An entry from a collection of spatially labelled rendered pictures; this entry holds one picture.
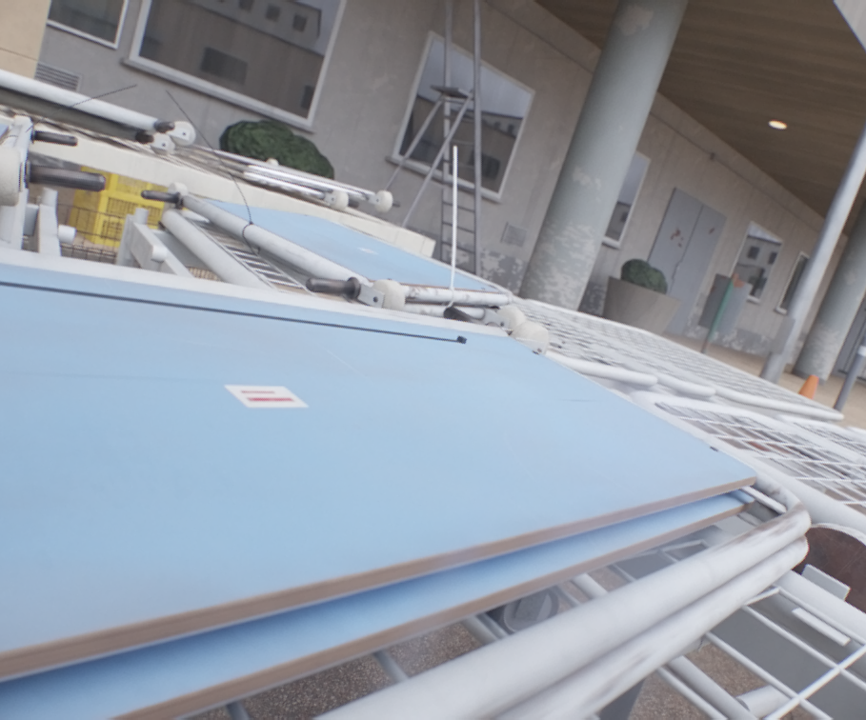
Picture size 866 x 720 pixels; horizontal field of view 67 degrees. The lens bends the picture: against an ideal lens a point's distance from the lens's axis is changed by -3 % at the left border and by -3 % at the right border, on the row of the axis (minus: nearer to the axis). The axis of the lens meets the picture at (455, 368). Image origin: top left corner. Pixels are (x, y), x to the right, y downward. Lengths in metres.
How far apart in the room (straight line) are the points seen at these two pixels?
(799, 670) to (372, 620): 0.49
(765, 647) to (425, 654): 0.64
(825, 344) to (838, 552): 12.68
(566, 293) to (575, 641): 6.20
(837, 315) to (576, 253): 7.70
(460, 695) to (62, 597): 0.12
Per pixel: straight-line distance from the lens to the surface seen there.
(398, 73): 7.46
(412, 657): 1.18
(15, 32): 3.82
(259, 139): 5.53
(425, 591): 0.30
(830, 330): 13.36
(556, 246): 6.42
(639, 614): 0.33
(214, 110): 6.58
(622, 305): 9.54
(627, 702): 0.72
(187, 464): 0.29
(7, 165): 0.83
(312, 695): 1.06
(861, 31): 7.31
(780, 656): 0.70
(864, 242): 13.49
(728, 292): 7.03
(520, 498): 0.37
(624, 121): 6.55
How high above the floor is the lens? 0.68
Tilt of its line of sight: 12 degrees down
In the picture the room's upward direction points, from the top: 19 degrees clockwise
